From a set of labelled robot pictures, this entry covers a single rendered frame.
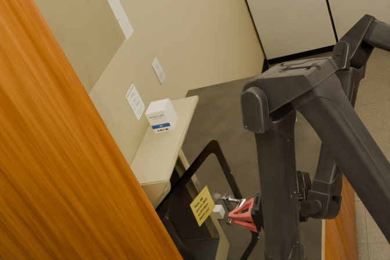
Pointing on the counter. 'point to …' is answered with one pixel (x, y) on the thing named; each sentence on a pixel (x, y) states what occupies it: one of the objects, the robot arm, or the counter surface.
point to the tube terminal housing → (107, 100)
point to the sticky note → (202, 205)
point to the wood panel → (61, 155)
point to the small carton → (161, 116)
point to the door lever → (235, 208)
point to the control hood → (162, 151)
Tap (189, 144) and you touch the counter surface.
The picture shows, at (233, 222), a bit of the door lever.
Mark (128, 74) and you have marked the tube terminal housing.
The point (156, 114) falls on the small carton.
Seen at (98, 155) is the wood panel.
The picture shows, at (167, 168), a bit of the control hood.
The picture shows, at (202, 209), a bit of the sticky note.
